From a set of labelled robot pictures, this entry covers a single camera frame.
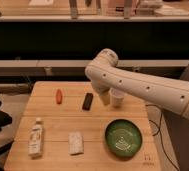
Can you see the black rectangular bar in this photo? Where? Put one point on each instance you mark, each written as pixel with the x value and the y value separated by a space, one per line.
pixel 87 101

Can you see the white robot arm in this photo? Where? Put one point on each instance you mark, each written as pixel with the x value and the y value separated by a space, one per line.
pixel 171 94

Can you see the green plate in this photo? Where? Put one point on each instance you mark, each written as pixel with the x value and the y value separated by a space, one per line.
pixel 123 138

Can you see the white plastic bottle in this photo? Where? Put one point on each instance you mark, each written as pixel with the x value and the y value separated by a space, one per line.
pixel 36 139

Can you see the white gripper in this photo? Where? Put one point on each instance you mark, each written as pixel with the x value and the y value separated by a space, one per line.
pixel 103 91

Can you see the white cup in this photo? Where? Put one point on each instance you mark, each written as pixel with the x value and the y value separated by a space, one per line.
pixel 116 97

